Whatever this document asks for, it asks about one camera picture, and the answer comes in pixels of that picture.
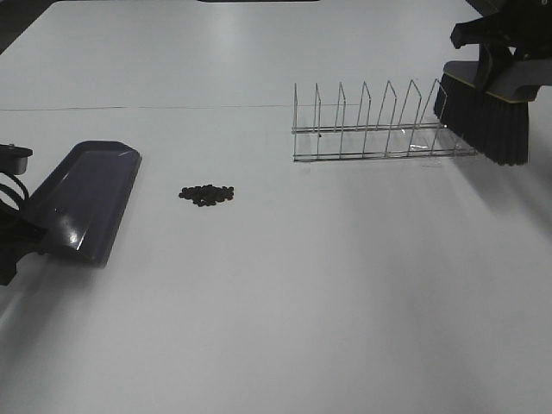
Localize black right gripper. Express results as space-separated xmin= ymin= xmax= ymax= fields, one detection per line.
xmin=450 ymin=1 xmax=551 ymax=91

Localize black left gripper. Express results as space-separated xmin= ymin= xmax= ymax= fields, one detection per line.
xmin=1 ymin=144 xmax=47 ymax=286

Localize purple plastic dustpan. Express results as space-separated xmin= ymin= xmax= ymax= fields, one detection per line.
xmin=24 ymin=141 xmax=141 ymax=267

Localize purple hand brush black bristles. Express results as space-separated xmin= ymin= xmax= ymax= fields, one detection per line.
xmin=433 ymin=59 xmax=551 ymax=166

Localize pile of coffee beans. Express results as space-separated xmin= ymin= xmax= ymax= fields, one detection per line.
xmin=179 ymin=184 xmax=235 ymax=207

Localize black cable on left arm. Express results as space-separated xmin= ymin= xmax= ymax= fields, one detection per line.
xmin=0 ymin=171 xmax=28 ymax=212

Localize chrome wire dish rack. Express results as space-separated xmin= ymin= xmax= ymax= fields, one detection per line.
xmin=291 ymin=79 xmax=477 ymax=163

